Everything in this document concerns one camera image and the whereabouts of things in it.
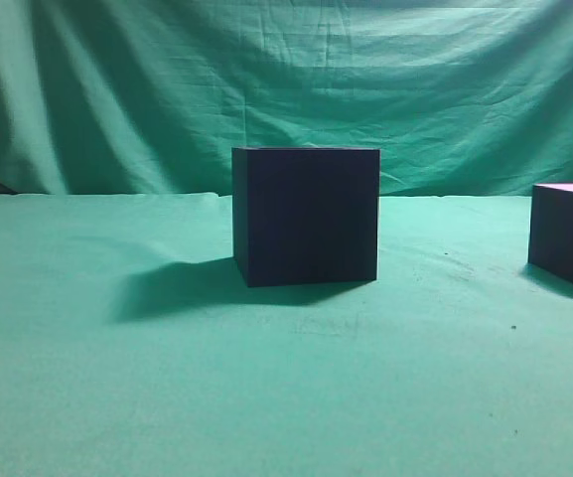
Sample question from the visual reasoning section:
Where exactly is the dark purple cube block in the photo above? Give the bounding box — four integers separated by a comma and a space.
527, 183, 573, 283

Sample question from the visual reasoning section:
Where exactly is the dark cube groove box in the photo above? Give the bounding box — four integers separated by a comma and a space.
231, 147, 381, 287

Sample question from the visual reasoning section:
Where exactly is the green table cloth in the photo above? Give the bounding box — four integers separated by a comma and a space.
0, 194, 573, 476

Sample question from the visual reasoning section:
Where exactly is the green backdrop cloth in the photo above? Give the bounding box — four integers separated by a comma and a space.
0, 1, 573, 196

